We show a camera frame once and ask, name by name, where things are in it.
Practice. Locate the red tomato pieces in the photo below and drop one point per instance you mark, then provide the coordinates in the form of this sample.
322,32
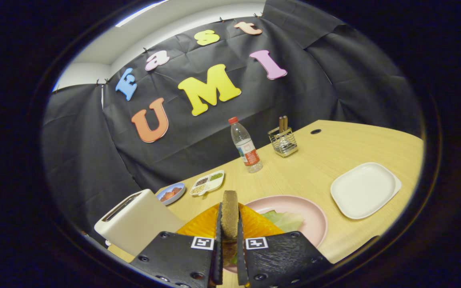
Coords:
169,194

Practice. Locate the small blue plate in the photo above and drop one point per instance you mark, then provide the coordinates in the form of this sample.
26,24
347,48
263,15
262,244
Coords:
179,186

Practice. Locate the white square plate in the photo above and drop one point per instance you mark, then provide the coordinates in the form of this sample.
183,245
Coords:
364,190

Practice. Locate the clear plastic water bottle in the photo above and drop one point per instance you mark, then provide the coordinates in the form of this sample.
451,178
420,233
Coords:
247,150

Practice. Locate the pink round plate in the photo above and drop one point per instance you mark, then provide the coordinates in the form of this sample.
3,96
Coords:
314,224

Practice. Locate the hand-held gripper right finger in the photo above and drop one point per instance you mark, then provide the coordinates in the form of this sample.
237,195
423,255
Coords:
240,248

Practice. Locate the white sectioned seed dish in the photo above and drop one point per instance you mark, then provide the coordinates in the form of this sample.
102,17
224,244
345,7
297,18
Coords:
208,182

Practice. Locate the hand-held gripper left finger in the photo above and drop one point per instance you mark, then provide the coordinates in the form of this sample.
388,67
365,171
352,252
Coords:
219,248

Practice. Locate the green lettuce leaf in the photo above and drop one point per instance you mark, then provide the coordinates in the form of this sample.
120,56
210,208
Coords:
286,222

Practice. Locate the brown bread slice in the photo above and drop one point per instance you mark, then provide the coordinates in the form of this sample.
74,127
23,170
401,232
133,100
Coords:
229,216

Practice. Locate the white toaster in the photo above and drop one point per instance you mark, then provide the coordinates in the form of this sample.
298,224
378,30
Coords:
142,224

